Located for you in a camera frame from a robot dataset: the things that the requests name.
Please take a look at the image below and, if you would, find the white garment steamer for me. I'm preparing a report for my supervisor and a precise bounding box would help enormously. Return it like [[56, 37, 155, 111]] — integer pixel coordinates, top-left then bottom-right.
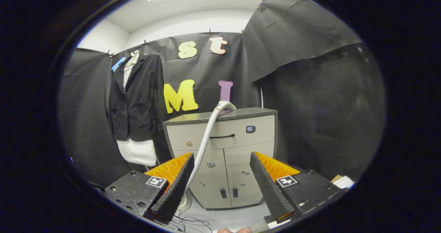
[[177, 101, 237, 211]]

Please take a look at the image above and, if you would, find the tangle of black cables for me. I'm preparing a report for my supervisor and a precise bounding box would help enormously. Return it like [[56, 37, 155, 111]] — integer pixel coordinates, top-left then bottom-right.
[[152, 212, 212, 233]]

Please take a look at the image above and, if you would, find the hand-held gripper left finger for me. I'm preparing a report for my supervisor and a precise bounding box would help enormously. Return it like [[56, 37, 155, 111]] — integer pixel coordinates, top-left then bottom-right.
[[104, 152, 195, 225]]

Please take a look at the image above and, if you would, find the white shirt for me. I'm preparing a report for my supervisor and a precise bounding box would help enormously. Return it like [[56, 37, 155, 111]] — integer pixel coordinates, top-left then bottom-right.
[[116, 56, 157, 167]]

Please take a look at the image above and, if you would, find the grey cabinet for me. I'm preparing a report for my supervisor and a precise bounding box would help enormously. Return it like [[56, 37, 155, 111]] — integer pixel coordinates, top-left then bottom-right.
[[163, 107, 278, 209]]

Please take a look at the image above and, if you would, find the black suit jacket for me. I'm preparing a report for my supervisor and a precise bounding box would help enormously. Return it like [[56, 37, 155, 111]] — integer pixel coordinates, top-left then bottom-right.
[[110, 54, 165, 142]]

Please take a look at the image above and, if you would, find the cardboard box with paper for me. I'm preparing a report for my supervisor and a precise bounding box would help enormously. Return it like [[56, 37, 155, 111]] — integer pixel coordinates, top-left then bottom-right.
[[331, 174, 355, 189]]

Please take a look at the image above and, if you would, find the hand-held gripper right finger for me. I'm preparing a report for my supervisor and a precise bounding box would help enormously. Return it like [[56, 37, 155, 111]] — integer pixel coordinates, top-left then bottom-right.
[[249, 151, 348, 224]]

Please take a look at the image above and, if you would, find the black backdrop cloth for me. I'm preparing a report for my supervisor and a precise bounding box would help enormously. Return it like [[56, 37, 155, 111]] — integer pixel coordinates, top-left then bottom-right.
[[57, 0, 386, 189]]

